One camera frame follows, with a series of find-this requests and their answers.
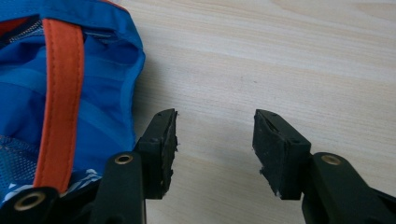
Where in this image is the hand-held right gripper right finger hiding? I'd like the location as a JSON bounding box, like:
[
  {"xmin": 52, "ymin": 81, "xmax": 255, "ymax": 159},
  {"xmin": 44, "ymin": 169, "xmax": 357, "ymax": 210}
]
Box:
[{"xmin": 252, "ymin": 108, "xmax": 312, "ymax": 201}]

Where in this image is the blue bag with orange strap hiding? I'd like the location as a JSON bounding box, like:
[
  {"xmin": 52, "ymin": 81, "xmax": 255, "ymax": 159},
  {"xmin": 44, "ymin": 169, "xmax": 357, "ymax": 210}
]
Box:
[{"xmin": 0, "ymin": 0, "xmax": 147, "ymax": 209}]

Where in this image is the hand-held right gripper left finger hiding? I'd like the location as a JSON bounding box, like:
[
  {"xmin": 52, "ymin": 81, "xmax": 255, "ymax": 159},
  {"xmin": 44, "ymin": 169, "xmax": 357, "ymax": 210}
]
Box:
[{"xmin": 134, "ymin": 108, "xmax": 178, "ymax": 200}]

